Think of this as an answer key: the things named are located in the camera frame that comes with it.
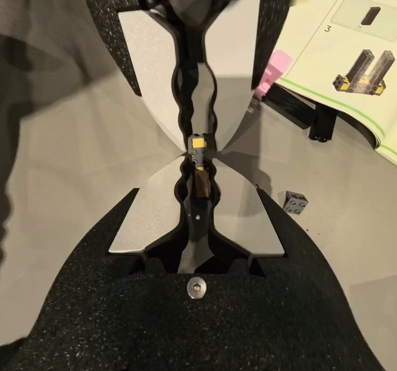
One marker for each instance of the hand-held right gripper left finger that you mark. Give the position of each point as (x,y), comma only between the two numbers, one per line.
(149,219)

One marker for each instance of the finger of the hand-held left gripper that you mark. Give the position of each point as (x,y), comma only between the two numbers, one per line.
(149,61)
(235,51)

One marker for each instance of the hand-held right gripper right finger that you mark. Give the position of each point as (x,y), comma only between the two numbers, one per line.
(245,219)

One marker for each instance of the dark grey bracket brick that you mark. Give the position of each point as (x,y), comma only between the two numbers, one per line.
(296,203)
(200,157)
(200,206)

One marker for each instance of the yellow long brick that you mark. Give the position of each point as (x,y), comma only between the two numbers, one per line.
(202,185)

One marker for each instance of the pink brick figure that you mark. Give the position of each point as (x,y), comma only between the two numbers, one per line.
(273,70)

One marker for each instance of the clear small brick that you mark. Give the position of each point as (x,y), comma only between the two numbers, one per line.
(254,105)

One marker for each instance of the pale green instruction booklet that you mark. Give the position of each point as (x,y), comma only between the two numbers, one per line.
(310,51)

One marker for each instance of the black long brick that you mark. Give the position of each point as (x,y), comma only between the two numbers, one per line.
(324,126)
(291,107)

